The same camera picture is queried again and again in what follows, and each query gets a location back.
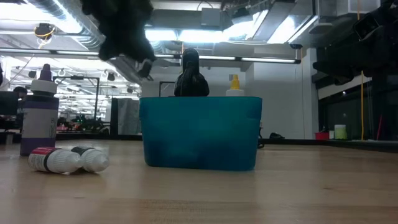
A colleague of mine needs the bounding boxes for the large yellow food coloring bottle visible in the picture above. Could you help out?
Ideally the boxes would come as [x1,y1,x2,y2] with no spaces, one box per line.
[225,73,246,98]

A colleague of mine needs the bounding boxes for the black aluminium table frame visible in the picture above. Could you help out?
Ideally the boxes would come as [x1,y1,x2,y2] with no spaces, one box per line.
[0,131,398,154]

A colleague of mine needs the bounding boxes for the black lamp power cord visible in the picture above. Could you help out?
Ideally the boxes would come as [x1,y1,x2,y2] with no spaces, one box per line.
[256,123,266,149]

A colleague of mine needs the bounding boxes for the large purple food coloring bottle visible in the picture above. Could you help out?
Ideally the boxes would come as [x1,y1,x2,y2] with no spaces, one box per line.
[19,63,60,157]

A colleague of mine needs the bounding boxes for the black ceiling cord reel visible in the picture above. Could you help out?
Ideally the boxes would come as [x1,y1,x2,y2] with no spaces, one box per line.
[33,22,57,42]

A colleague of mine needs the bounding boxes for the long ceiling light bar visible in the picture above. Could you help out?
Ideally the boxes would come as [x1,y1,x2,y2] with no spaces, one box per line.
[0,48,302,65]

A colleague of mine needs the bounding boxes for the small red food coloring bottle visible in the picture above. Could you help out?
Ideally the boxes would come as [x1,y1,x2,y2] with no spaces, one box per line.
[27,146,83,174]

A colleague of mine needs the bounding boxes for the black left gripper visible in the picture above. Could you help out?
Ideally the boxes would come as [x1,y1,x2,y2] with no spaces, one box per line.
[80,0,157,79]

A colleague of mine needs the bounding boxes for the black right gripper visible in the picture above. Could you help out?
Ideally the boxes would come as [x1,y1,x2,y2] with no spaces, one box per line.
[312,0,398,86]

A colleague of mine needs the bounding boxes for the black cabinet grey cover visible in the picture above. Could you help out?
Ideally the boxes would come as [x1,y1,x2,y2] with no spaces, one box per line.
[109,97,142,136]

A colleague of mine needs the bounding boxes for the black monitor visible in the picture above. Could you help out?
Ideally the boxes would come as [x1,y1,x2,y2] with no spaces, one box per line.
[0,91,19,116]

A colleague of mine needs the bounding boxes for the small black food coloring bottle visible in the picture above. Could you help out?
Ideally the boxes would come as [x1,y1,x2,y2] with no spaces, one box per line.
[71,146,111,174]

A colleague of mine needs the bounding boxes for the teal plastic bin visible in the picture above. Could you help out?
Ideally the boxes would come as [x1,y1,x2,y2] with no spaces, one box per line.
[139,96,264,172]

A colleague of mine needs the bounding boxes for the person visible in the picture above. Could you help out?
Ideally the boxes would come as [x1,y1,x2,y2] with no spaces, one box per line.
[12,86,29,128]

